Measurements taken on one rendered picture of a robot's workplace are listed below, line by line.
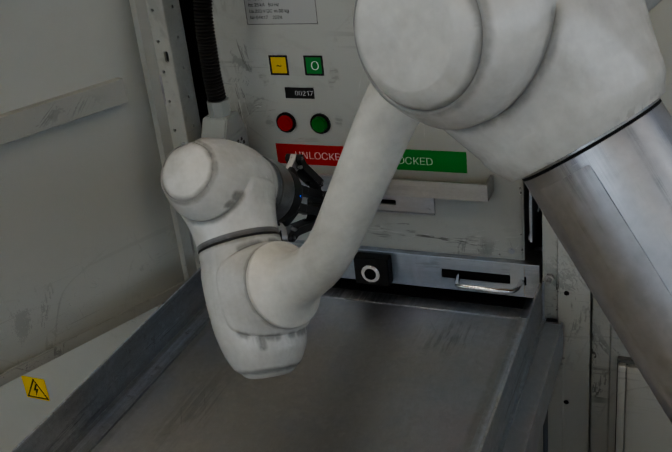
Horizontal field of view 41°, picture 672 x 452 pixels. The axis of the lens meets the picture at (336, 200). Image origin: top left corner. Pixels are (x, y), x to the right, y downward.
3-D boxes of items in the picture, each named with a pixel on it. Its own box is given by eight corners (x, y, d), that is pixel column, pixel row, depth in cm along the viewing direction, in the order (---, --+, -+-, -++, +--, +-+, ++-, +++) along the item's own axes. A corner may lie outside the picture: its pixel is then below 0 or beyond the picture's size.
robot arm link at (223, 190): (203, 162, 118) (225, 258, 116) (135, 145, 104) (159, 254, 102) (274, 136, 115) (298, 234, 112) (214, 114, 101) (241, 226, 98)
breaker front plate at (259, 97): (521, 271, 139) (515, -41, 119) (245, 245, 157) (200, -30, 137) (523, 267, 140) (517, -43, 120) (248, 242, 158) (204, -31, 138)
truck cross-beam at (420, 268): (540, 299, 139) (539, 265, 137) (234, 266, 160) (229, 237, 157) (545, 283, 144) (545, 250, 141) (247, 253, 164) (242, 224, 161)
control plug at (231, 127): (240, 225, 143) (223, 122, 135) (213, 223, 144) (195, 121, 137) (261, 205, 149) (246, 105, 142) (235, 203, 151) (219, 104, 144)
